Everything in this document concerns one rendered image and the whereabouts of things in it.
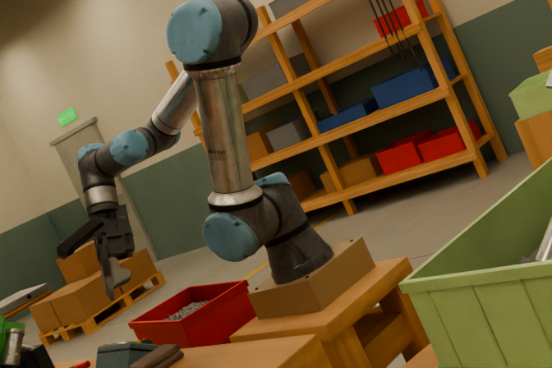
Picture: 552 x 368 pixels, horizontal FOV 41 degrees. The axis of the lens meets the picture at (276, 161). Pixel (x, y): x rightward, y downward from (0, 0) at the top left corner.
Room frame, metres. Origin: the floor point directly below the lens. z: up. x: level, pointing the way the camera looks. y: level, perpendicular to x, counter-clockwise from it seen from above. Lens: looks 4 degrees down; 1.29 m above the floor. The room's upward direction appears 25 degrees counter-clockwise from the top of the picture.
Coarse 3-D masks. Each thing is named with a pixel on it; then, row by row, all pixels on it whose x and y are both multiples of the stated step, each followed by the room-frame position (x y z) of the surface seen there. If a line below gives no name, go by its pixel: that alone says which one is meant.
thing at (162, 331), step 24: (192, 288) 2.08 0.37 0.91; (216, 288) 1.97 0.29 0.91; (240, 288) 1.83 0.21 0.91; (168, 312) 2.04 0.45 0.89; (192, 312) 1.75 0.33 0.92; (216, 312) 1.79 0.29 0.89; (240, 312) 1.82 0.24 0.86; (144, 336) 1.93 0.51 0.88; (168, 336) 1.81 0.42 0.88; (192, 336) 1.74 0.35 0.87; (216, 336) 1.77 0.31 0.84
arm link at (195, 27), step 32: (192, 0) 1.44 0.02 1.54; (224, 0) 1.47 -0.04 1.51; (192, 32) 1.41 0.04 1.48; (224, 32) 1.42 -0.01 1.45; (192, 64) 1.43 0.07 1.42; (224, 64) 1.43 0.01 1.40; (224, 96) 1.46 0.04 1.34; (224, 128) 1.47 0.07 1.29; (224, 160) 1.48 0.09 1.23; (224, 192) 1.50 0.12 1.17; (256, 192) 1.52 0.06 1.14; (224, 224) 1.49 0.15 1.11; (256, 224) 1.51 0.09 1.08; (224, 256) 1.52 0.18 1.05
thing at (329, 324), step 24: (384, 264) 1.68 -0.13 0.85; (408, 264) 1.66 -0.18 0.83; (360, 288) 1.58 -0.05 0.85; (384, 288) 1.59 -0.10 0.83; (312, 312) 1.57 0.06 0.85; (336, 312) 1.49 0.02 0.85; (360, 312) 1.52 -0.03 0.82; (240, 336) 1.65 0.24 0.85; (264, 336) 1.59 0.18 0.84; (288, 336) 1.53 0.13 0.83; (336, 336) 1.46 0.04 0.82
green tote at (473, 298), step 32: (512, 192) 1.35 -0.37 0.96; (544, 192) 1.41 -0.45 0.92; (480, 224) 1.27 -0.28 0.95; (512, 224) 1.32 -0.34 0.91; (544, 224) 1.38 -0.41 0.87; (448, 256) 1.19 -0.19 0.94; (480, 256) 1.24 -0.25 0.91; (512, 256) 1.30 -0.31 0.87; (416, 288) 1.10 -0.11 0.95; (448, 288) 1.06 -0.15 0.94; (480, 288) 1.02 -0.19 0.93; (512, 288) 0.98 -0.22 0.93; (544, 288) 0.94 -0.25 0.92; (448, 320) 1.08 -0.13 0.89; (480, 320) 1.04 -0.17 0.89; (512, 320) 1.00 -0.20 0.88; (544, 320) 0.96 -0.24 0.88; (448, 352) 1.10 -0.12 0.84; (480, 352) 1.05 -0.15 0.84; (512, 352) 1.01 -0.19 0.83; (544, 352) 0.98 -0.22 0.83
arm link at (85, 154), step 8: (96, 144) 1.73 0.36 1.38; (80, 152) 1.73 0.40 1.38; (88, 152) 1.72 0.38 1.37; (80, 160) 1.72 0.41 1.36; (88, 160) 1.70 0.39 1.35; (80, 168) 1.72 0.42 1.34; (88, 168) 1.70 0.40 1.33; (96, 168) 1.68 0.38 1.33; (80, 176) 1.72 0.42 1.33; (88, 176) 1.70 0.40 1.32; (96, 176) 1.69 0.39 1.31; (104, 176) 1.69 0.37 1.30; (88, 184) 1.69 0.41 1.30; (96, 184) 1.69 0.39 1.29; (104, 184) 1.69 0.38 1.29; (112, 184) 1.70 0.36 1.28
